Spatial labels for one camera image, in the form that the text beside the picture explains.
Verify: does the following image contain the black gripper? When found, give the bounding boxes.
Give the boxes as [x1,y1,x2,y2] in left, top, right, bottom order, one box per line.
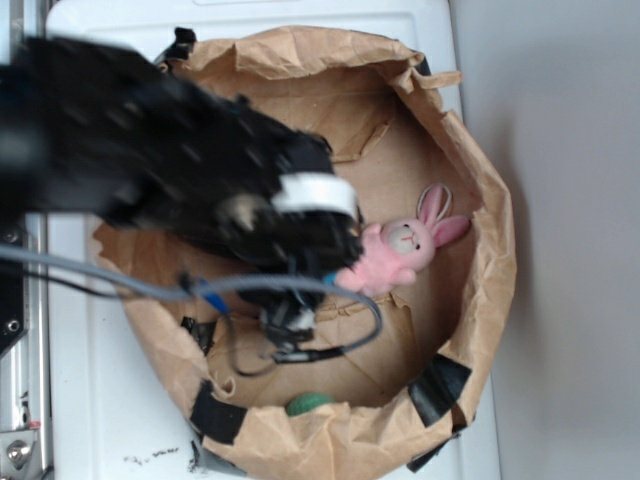
[214,130,365,346]

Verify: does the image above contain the blue golf ball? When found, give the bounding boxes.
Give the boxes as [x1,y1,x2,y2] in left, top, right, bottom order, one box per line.
[323,271,338,285]

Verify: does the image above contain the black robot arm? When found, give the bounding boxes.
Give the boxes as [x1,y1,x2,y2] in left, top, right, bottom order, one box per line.
[1,38,362,361]

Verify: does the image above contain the grey cable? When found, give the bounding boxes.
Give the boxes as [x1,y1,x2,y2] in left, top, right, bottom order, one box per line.
[0,248,385,378]

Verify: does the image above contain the metal corner bracket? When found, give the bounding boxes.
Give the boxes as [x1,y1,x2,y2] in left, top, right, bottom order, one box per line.
[1,429,39,476]

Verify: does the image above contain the pink plush bunny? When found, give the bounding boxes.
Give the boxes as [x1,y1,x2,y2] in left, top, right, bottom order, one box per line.
[334,183,470,297]

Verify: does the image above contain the green ball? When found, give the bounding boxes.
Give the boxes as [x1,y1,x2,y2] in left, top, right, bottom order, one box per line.
[285,392,335,417]

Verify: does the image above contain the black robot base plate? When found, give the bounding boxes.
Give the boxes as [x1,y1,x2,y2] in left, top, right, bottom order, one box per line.
[0,224,26,357]

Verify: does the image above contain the aluminium frame rail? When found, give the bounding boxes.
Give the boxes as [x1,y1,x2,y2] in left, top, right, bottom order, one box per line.
[1,1,54,479]

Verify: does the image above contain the brown paper bag bin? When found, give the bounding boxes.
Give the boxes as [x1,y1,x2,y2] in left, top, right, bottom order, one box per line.
[124,26,517,479]

